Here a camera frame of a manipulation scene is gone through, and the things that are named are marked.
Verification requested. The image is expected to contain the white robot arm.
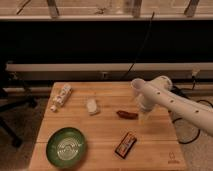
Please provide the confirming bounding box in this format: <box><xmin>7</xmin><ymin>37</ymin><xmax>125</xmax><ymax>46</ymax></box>
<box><xmin>131</xmin><ymin>76</ymin><xmax>213</xmax><ymax>136</ymax></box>

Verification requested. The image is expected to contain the green ceramic bowl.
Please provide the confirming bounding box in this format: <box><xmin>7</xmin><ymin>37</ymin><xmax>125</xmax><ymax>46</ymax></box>
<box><xmin>46</xmin><ymin>127</ymin><xmax>87</xmax><ymax>169</ymax></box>

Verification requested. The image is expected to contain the orange black candy bar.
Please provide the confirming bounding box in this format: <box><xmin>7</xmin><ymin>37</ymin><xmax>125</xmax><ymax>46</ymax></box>
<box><xmin>115</xmin><ymin>132</ymin><xmax>137</xmax><ymax>159</ymax></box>

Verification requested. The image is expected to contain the small clear plastic container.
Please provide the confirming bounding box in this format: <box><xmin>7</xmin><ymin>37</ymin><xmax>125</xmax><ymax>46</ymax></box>
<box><xmin>86</xmin><ymin>98</ymin><xmax>100</xmax><ymax>115</ymax></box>

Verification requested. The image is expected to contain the white tube with label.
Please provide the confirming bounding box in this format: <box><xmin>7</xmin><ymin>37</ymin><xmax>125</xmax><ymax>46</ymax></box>
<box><xmin>50</xmin><ymin>84</ymin><xmax>72</xmax><ymax>112</ymax></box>

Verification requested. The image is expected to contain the black office chair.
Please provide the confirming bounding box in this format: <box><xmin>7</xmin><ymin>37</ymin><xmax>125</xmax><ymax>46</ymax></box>
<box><xmin>0</xmin><ymin>61</ymin><xmax>39</xmax><ymax>149</ymax></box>

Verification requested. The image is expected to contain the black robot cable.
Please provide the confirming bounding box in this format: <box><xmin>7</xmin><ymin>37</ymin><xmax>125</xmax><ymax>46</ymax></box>
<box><xmin>169</xmin><ymin>75</ymin><xmax>213</xmax><ymax>145</ymax></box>

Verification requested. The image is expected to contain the thin black hanging cable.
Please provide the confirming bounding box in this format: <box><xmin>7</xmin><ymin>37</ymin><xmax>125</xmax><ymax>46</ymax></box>
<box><xmin>120</xmin><ymin>11</ymin><xmax>156</xmax><ymax>82</ymax></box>

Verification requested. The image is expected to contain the grey baseboard heater rail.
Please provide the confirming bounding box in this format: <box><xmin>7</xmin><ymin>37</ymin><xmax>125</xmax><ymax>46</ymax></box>
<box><xmin>6</xmin><ymin>62</ymin><xmax>213</xmax><ymax>81</ymax></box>

